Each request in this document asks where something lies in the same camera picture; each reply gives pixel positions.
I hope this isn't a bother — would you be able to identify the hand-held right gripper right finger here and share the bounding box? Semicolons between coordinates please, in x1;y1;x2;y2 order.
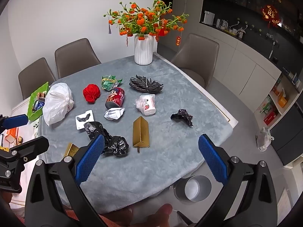
193;134;277;227

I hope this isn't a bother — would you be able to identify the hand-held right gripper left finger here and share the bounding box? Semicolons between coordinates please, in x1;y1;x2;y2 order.
24;134;112;227

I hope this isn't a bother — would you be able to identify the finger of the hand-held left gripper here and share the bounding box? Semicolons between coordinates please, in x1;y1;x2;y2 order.
0;114;29;135
0;136;50;171

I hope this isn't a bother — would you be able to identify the metal trash bin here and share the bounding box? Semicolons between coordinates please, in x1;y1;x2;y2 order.
173;175;212;202

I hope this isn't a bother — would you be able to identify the red drink can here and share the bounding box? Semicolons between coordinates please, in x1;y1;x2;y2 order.
105;87;125;109

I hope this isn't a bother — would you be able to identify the dark cord bundle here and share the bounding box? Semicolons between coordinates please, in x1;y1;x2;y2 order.
129;74;164;94

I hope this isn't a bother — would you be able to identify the small gold box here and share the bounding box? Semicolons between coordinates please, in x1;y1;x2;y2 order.
63;142;80;158

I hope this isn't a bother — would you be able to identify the green tray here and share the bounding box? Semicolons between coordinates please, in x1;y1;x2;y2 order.
27;82;50;121

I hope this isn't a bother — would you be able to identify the black plastic bag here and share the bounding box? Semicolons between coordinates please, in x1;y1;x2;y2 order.
84;121;129;156

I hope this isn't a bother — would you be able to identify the white card with black shape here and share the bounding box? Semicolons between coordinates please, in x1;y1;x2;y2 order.
75;110;95;130

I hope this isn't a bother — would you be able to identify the white plastic bag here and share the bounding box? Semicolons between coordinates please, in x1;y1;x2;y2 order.
43;83;74;126

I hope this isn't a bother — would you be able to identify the grey dining chair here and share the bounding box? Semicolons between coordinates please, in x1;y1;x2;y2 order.
55;38;102;79
171;33;220;90
18;57;56;101

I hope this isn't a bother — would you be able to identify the white crumpled paper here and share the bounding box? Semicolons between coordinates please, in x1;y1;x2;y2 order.
104;107;125;121

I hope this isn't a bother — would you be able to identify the black crumpled plastic piece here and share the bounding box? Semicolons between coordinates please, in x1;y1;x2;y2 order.
170;109;194;127

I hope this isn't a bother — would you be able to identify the clear plastic bag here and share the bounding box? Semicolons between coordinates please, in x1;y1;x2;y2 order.
256;127;274;152

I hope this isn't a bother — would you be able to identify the gold triangular box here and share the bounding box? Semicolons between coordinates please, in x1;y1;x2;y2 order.
133;116;151;152

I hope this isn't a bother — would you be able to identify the grey plush blanket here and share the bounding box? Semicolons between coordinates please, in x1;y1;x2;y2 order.
38;52;238;214

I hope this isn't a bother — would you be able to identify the person's left leg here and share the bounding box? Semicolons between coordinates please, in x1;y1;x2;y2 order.
99;208;133;227

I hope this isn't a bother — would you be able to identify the person's leg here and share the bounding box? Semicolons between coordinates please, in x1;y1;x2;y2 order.
99;208;133;227
133;203;173;227

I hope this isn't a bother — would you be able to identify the red fabric flower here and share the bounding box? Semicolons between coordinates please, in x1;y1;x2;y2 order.
83;84;101;104

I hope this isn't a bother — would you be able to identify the red carton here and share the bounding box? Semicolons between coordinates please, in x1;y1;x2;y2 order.
263;112;278;125

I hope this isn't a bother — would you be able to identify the person's right leg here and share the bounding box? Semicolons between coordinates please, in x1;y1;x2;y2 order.
133;203;173;227

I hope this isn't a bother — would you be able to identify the green carton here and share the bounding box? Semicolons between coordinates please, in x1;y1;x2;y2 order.
259;97;273;114

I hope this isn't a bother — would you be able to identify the white cup in plastic wrap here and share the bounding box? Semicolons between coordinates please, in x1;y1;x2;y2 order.
136;94;157;116

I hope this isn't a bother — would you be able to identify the green crumpled wrapper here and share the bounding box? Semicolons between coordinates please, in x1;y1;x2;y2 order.
102;75;123;91

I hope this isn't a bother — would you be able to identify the dark grey cabinet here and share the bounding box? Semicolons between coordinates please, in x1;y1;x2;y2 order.
270;104;303;166

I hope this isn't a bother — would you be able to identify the orange tissue box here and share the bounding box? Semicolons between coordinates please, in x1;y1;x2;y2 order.
277;89;288;107

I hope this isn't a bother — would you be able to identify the white sideboard cabinet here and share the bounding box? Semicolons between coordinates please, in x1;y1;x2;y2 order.
198;22;282;107

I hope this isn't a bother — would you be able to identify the white ribbed vase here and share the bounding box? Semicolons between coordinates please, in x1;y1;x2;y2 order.
134;33;154;65

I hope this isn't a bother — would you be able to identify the red wall ornament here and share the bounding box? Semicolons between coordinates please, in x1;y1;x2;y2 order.
261;5;281;27

